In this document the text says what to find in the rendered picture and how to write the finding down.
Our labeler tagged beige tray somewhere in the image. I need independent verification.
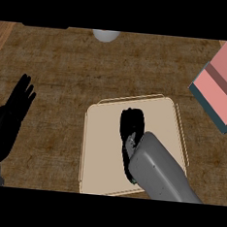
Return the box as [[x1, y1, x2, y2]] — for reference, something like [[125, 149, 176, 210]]
[[77, 87, 197, 204]]

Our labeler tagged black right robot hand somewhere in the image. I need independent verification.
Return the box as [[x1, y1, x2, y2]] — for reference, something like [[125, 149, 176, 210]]
[[117, 107, 147, 146]]

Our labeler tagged pink and teal open box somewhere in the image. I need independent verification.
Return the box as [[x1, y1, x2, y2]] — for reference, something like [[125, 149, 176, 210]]
[[184, 38, 227, 135]]

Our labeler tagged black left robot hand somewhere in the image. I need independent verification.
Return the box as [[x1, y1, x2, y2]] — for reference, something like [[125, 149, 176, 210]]
[[0, 71, 39, 166]]

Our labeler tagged white round object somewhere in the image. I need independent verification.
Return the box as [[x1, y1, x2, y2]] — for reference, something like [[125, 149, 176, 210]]
[[90, 28, 121, 45]]

